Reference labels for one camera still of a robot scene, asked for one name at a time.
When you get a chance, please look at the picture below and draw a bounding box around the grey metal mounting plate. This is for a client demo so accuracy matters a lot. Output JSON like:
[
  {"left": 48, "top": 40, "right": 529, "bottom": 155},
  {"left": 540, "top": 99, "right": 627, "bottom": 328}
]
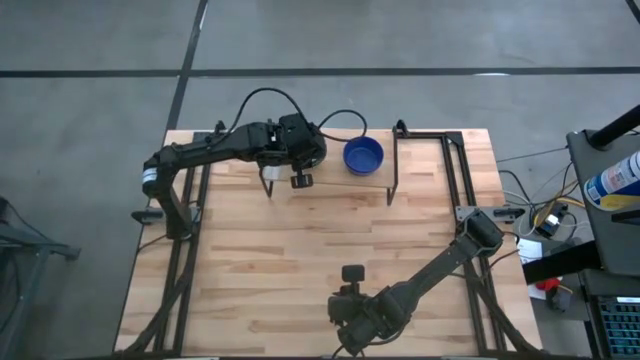
[{"left": 455, "top": 205, "right": 526, "bottom": 222}]

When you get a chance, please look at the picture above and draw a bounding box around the black table clamp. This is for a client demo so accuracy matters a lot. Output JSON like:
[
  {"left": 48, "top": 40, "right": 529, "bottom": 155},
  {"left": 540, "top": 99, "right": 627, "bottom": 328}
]
[{"left": 130, "top": 208, "right": 166, "bottom": 225}]

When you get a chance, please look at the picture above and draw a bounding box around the white paper sheet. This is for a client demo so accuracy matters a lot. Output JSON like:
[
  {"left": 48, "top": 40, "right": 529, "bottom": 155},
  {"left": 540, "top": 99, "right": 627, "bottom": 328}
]
[{"left": 516, "top": 238, "right": 544, "bottom": 265}]

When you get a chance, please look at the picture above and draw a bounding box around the small red object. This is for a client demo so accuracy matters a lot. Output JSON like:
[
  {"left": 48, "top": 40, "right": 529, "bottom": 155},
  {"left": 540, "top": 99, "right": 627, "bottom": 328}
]
[{"left": 534, "top": 277, "right": 562, "bottom": 294}]

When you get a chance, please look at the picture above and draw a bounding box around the black keyboard with cyan keys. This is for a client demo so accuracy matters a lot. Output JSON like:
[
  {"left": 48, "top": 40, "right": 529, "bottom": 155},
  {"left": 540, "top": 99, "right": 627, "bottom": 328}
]
[{"left": 592, "top": 294, "right": 640, "bottom": 359}]

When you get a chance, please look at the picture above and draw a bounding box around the grey metal cart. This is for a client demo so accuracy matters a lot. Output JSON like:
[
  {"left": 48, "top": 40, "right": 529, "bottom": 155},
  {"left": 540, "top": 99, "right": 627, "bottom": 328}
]
[{"left": 567, "top": 128, "right": 640, "bottom": 279}]

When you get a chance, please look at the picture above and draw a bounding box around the grey metal stand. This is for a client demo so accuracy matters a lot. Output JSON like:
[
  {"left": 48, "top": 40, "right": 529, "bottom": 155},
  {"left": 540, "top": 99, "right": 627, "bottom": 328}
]
[{"left": 0, "top": 197, "right": 81, "bottom": 360}]

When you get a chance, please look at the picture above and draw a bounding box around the white blue yellow canister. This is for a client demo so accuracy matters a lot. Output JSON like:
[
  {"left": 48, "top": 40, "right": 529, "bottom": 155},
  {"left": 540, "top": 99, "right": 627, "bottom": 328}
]
[{"left": 583, "top": 149, "right": 640, "bottom": 212}]

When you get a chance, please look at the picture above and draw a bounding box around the black pole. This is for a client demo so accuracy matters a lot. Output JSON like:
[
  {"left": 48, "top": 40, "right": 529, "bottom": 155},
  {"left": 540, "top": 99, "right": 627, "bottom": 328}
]
[{"left": 589, "top": 103, "right": 640, "bottom": 150}]

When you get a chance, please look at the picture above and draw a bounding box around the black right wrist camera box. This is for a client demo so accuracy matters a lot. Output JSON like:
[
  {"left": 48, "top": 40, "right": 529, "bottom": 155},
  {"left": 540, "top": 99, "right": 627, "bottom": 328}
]
[{"left": 341, "top": 264, "right": 366, "bottom": 296}]

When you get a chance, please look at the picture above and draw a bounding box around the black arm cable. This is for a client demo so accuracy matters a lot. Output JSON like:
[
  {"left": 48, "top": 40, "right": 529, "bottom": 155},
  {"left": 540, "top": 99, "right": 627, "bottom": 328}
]
[
  {"left": 227, "top": 87, "right": 309, "bottom": 136},
  {"left": 317, "top": 108, "right": 369, "bottom": 144}
]

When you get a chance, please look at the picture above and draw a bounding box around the black metal rig frame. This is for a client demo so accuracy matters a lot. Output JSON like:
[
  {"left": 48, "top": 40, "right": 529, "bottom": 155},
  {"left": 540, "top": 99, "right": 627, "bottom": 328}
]
[{"left": 113, "top": 130, "right": 544, "bottom": 357}]

